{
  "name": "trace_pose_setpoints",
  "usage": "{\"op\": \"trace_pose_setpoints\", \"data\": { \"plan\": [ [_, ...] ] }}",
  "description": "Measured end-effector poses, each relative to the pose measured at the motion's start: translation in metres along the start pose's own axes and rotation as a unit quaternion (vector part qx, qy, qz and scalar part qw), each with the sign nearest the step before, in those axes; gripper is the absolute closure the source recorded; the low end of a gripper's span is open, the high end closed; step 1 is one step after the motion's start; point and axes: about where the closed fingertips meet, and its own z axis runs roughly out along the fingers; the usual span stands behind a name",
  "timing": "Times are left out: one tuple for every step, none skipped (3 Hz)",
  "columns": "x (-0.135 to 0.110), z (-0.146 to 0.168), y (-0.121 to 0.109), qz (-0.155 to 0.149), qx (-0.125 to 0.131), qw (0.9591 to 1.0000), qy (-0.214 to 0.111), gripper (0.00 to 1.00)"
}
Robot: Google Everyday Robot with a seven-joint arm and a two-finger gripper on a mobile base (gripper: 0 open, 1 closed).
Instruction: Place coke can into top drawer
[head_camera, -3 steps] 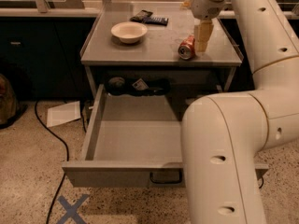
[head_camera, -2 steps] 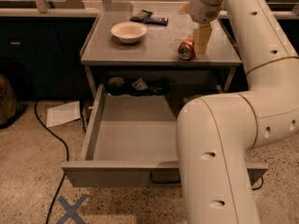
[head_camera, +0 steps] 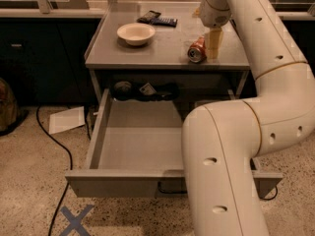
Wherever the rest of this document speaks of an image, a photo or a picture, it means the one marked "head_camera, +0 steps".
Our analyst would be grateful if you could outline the black floor cable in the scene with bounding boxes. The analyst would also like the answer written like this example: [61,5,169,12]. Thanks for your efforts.
[34,105,74,236]
[259,185,279,202]

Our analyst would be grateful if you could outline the brown bag at left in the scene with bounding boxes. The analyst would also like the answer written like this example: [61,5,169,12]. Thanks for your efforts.
[0,78,21,135]

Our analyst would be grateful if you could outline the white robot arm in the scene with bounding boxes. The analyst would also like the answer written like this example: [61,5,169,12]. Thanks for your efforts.
[181,0,315,236]

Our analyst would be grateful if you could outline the dark snack bag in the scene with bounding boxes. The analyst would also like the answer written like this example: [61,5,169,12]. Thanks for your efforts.
[137,11,160,25]

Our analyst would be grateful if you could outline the blue tape cross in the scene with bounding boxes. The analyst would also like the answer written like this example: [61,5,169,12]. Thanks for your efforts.
[60,205,94,236]

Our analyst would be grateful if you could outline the black items behind drawer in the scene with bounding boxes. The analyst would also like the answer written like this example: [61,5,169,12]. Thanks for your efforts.
[110,81,180,101]

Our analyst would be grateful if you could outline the red coke can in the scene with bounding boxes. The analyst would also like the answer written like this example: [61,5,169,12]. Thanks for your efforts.
[187,36,206,63]

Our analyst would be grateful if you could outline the black floor cable right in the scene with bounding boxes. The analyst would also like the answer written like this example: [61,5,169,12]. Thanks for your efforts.
[259,185,279,202]

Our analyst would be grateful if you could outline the white paper sheet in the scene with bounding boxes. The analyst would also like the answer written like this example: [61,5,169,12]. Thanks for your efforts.
[49,106,85,135]

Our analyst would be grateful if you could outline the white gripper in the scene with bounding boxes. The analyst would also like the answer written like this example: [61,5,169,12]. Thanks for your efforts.
[199,0,231,60]

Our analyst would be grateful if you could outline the white ceramic bowl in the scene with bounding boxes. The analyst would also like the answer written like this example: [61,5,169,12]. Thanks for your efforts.
[117,23,156,46]

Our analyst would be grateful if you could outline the grey metal cabinet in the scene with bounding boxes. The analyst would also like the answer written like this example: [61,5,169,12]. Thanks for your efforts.
[86,2,256,101]

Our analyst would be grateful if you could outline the grey open top drawer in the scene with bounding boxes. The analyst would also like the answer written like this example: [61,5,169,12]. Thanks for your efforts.
[64,88,284,199]

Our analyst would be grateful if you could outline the black floor cable left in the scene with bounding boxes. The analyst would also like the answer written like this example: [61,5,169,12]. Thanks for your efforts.
[34,105,74,236]

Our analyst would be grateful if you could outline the dark counter cabinet left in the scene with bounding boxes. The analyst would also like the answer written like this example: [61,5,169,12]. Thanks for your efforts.
[0,18,99,105]

